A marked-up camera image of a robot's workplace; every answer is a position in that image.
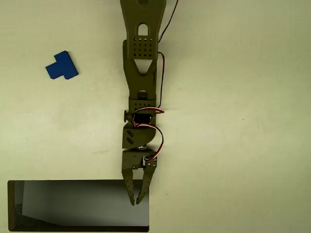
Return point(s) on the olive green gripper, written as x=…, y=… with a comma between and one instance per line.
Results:
x=132, y=162

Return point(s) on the blue T-shaped block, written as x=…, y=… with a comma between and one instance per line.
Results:
x=63, y=66

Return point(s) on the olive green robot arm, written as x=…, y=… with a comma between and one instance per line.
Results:
x=142, y=80

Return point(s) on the rectangular box opening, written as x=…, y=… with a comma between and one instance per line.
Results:
x=11, y=206

